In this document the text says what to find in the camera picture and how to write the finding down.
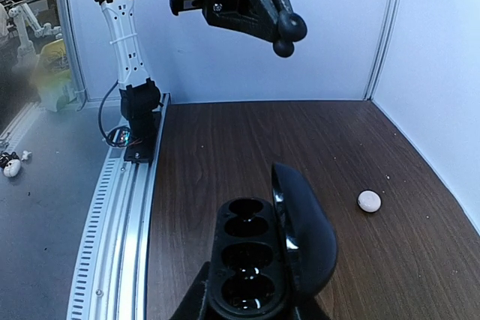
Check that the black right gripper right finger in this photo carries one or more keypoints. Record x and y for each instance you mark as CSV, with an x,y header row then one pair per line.
x,y
306,307

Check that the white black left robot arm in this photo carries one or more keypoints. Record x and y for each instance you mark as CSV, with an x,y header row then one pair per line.
x,y
139,94

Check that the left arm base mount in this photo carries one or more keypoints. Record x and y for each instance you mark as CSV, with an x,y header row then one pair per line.
x,y
136,149

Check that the left aluminium frame post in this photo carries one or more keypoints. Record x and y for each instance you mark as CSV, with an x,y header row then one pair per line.
x,y
382,47

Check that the white round charging case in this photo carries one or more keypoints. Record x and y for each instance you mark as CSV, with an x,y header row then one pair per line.
x,y
369,201

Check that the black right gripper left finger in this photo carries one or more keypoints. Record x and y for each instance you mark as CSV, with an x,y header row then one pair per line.
x,y
195,305

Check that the black earbud charging case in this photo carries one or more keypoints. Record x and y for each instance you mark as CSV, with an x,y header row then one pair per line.
x,y
266,251

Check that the front aluminium rail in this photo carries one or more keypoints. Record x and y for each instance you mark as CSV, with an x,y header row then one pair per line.
x,y
110,274

